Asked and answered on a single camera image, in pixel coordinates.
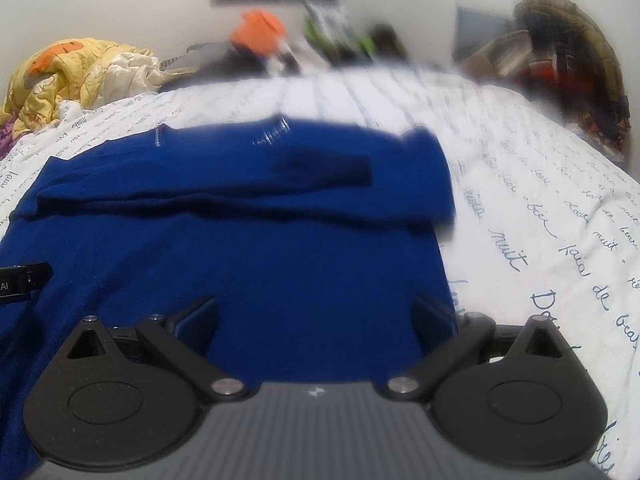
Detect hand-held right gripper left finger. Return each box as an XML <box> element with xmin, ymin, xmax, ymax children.
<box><xmin>65</xmin><ymin>296</ymin><xmax>248</xmax><ymax>403</ymax></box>

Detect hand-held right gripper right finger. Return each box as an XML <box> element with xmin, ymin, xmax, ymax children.
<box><xmin>385</xmin><ymin>296</ymin><xmax>568</xmax><ymax>403</ymax></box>

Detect dark blue sweater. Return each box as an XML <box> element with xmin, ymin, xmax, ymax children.
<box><xmin>0</xmin><ymin>115</ymin><xmax>457</xmax><ymax>476</ymax></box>

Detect purple cloth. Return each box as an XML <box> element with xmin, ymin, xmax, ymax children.
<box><xmin>0</xmin><ymin>112</ymin><xmax>21</xmax><ymax>156</ymax></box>

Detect white script-printed bed sheet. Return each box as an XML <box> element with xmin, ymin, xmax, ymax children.
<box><xmin>0</xmin><ymin>60</ymin><xmax>640</xmax><ymax>480</ymax></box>

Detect yellow orange-patterned quilt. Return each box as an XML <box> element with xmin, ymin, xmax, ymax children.
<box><xmin>0</xmin><ymin>37</ymin><xmax>163</xmax><ymax>138</ymax></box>

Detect dark grey cloth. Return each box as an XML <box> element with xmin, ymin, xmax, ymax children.
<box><xmin>160</xmin><ymin>42</ymin><xmax>271</xmax><ymax>83</ymax></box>

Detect brown box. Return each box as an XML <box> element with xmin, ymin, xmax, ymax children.
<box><xmin>460</xmin><ymin>35</ymin><xmax>531</xmax><ymax>81</ymax></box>

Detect dark blurred object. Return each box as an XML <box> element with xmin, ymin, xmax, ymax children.
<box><xmin>370</xmin><ymin>22</ymin><xmax>408</xmax><ymax>61</ymax></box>

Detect orange cloth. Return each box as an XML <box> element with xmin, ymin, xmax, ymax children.
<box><xmin>230</xmin><ymin>10</ymin><xmax>288</xmax><ymax>56</ymax></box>

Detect grey flat board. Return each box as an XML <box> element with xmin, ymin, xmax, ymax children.
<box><xmin>454</xmin><ymin>5</ymin><xmax>516</xmax><ymax>61</ymax></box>

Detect dark coat with fur hood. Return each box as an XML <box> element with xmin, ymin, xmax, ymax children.
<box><xmin>512</xmin><ymin>0</ymin><xmax>631</xmax><ymax>161</ymax></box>

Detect green and white items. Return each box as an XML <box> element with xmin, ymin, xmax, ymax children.
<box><xmin>302</xmin><ymin>2</ymin><xmax>376</xmax><ymax>63</ymax></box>

